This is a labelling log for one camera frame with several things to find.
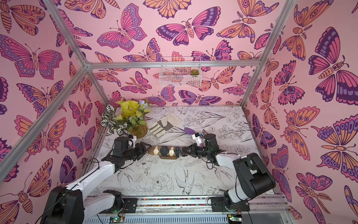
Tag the thin black watch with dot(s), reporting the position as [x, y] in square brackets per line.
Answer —
[184, 152]

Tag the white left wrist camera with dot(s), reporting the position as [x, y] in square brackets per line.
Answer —
[132, 140]

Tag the cream strap watch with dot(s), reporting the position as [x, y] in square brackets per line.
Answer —
[156, 150]

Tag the black chunky sport watch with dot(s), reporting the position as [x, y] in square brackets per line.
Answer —
[164, 151]

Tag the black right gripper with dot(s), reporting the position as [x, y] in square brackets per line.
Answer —
[191, 150]

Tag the potted plant yellow leaves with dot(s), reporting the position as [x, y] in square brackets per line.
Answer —
[126, 118]

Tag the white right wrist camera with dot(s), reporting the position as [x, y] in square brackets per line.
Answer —
[198, 139]

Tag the translucent beige watch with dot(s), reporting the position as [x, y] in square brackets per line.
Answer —
[171, 152]

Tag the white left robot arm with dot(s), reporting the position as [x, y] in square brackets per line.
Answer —
[73, 205]

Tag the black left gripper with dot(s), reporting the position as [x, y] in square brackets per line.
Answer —
[141, 152]

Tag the black round watch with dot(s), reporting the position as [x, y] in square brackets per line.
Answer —
[177, 151]

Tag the purple pink garden trowel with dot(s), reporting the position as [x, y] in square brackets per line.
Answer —
[189, 131]

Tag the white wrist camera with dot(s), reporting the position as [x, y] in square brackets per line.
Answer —
[132, 140]
[198, 139]

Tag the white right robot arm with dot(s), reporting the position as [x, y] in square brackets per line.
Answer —
[252, 176]

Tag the cream grey gardening glove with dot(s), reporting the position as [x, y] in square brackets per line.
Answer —
[161, 127]

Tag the white wire wall basket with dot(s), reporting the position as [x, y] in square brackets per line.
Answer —
[175, 71]

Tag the wooden watch stand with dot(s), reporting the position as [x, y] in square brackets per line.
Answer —
[150, 151]

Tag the small green succulent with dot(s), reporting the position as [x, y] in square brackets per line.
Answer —
[194, 72]

